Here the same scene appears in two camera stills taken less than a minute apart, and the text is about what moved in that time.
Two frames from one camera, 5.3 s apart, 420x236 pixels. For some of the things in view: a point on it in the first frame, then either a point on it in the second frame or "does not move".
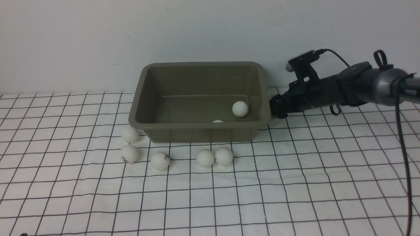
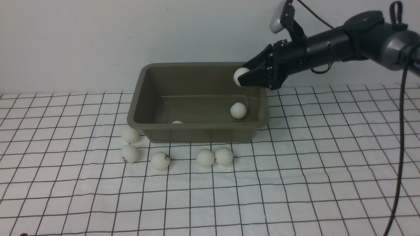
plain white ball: [240, 108] does not move
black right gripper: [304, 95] → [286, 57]
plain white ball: [223, 155] does not move
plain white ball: [205, 157] does not move
